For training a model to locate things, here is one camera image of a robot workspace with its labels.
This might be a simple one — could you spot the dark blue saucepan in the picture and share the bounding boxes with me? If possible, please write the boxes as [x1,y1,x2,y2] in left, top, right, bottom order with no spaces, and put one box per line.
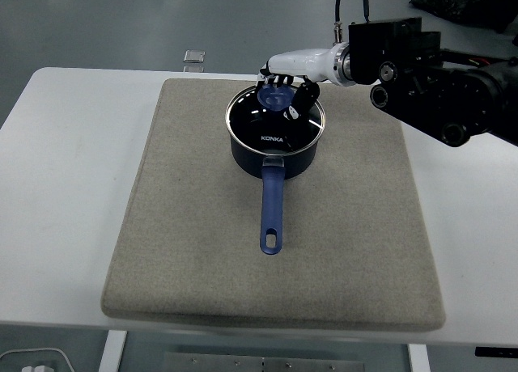
[227,120,325,255]

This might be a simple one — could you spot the black textured bag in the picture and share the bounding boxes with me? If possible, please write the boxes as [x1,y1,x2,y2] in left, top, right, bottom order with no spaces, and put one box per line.
[408,0,518,34]

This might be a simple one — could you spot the grey metal plate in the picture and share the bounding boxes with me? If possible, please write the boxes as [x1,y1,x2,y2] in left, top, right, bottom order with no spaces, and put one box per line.
[163,351,365,372]

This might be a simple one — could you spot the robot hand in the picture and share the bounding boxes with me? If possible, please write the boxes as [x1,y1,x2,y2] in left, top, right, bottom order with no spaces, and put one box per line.
[257,43,346,121]

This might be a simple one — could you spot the grey-brown fabric mat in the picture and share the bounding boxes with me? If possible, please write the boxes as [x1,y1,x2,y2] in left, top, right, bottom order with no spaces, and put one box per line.
[100,78,447,332]

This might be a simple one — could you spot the white table leg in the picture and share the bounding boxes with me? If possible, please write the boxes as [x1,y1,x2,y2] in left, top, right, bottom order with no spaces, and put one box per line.
[407,343,431,372]
[98,330,129,372]

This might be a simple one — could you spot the black bar under table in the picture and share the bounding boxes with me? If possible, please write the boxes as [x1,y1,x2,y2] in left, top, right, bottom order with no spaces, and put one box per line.
[473,346,518,357]

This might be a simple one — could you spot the white cable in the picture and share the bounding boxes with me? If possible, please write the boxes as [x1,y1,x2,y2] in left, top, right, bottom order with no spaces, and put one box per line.
[0,347,76,372]

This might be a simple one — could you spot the glass lid with blue knob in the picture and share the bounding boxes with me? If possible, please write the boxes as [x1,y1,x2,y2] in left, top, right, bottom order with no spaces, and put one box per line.
[224,83,326,155]

